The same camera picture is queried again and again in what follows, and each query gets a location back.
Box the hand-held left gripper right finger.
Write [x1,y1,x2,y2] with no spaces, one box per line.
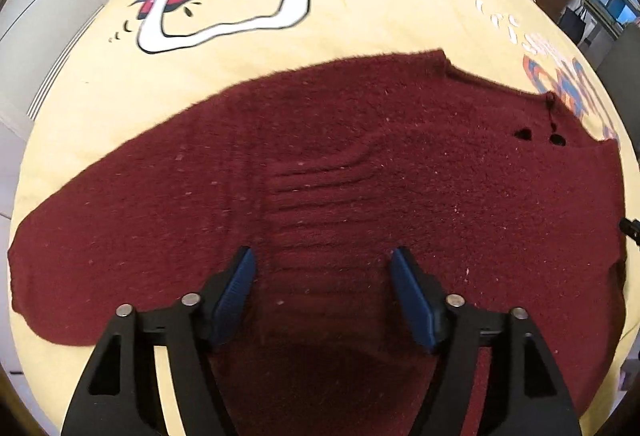
[390,247,583,436]

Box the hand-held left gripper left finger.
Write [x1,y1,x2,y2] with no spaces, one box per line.
[61,246,258,436]

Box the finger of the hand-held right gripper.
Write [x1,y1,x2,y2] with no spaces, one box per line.
[619,217,640,247]

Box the maroon knit sweater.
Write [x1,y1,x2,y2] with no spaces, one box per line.
[7,48,630,436]

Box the grey chair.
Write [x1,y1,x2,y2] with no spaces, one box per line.
[594,22,640,109]

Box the dark tote bag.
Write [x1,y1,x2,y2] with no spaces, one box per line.
[557,6,589,45]

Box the yellow printed blanket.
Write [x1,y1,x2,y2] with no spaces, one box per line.
[10,0,631,436]

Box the white vent grille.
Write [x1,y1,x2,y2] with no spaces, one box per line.
[27,0,109,121]

